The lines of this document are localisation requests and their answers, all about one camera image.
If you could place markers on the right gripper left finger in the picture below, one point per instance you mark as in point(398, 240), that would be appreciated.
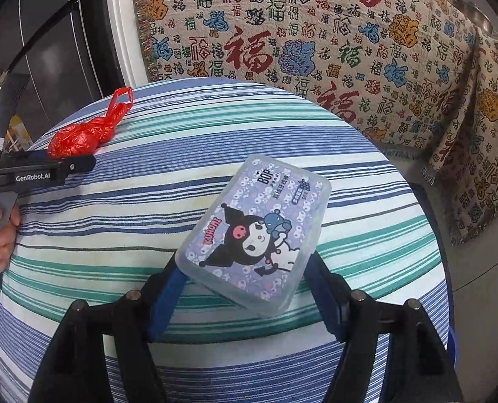
point(74, 367)

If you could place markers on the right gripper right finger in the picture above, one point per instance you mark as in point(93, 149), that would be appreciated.
point(418, 368)

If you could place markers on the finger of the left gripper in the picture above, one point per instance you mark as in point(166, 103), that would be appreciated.
point(78, 164)

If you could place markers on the red plastic bag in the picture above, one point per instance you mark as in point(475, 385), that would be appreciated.
point(85, 138)

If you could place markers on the purple cartoon wet wipes pack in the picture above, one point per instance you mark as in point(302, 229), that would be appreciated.
point(253, 243)

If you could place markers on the blue plastic trash basket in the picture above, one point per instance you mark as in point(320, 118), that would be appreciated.
point(452, 347)

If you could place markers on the person's left hand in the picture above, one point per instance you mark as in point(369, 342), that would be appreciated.
point(8, 237)

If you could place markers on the striped blue green tablecloth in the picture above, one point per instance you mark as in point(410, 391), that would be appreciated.
point(105, 232)

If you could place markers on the dark grey refrigerator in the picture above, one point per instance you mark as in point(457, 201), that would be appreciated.
point(67, 51)

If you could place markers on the patterned Chinese character blanket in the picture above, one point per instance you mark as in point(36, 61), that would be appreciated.
point(415, 76)

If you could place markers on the metal pot on counter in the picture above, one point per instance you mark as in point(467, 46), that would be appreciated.
point(474, 14)

